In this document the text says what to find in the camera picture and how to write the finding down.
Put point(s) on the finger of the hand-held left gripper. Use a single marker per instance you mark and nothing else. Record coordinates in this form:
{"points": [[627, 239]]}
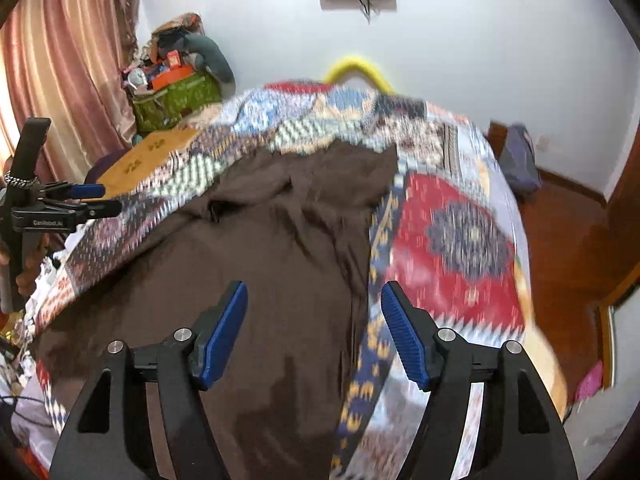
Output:
{"points": [[102, 208], [87, 191]]}

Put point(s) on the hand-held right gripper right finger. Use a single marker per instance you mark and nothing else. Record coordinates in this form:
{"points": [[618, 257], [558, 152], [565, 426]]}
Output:
{"points": [[407, 332]]}

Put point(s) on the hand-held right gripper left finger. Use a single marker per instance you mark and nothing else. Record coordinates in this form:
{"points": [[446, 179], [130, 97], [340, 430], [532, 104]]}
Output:
{"points": [[225, 332]]}

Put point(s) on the brown garment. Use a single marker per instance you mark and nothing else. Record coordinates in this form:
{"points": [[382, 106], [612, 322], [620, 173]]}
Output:
{"points": [[260, 285]]}

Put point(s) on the person's left hand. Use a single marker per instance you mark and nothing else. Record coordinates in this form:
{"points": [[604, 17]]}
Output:
{"points": [[31, 270]]}

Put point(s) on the wooden board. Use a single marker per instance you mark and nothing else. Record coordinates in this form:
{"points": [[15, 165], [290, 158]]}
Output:
{"points": [[145, 152]]}

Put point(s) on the patchwork printed blanket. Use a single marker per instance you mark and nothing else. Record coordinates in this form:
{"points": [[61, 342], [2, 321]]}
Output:
{"points": [[440, 240]]}

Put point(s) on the green patterned storage bag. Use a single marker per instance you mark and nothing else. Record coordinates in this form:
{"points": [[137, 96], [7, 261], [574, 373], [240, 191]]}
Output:
{"points": [[175, 100]]}

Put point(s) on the pink curtain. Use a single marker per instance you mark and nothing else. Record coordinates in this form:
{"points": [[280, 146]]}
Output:
{"points": [[65, 60]]}

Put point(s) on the orange box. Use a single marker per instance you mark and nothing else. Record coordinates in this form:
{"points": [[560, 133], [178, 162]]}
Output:
{"points": [[171, 76]]}

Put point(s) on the grey plush toy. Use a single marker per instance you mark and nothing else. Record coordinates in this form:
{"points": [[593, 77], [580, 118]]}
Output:
{"points": [[212, 55]]}

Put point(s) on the pink cloth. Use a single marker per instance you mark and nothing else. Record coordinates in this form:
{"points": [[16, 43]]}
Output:
{"points": [[590, 382]]}

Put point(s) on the purple-grey bag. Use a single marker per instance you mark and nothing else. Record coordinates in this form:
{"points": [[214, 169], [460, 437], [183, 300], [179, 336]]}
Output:
{"points": [[519, 162]]}

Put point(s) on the yellow curved bar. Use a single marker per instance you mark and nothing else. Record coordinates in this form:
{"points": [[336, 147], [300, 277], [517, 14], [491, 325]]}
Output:
{"points": [[356, 71]]}

